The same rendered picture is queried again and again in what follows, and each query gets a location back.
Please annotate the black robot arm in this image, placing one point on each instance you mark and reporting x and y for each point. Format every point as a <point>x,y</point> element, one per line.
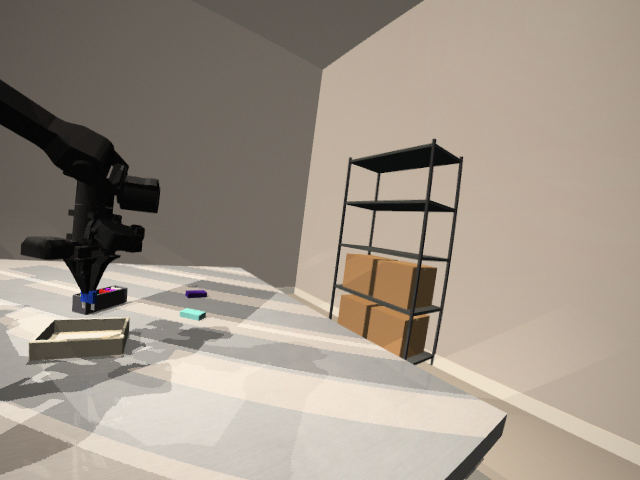
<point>87,157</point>

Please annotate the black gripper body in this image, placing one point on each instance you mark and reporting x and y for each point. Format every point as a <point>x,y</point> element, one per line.
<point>55,248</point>

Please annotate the beige square tray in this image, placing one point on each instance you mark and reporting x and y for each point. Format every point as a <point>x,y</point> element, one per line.
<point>75,338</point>

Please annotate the small purple block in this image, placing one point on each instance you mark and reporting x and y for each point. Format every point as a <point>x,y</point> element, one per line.
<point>195,293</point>

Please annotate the small teal flat block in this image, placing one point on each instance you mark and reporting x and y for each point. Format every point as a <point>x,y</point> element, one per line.
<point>192,314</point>

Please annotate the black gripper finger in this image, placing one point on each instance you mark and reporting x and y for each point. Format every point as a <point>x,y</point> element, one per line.
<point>81,271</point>
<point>98,268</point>

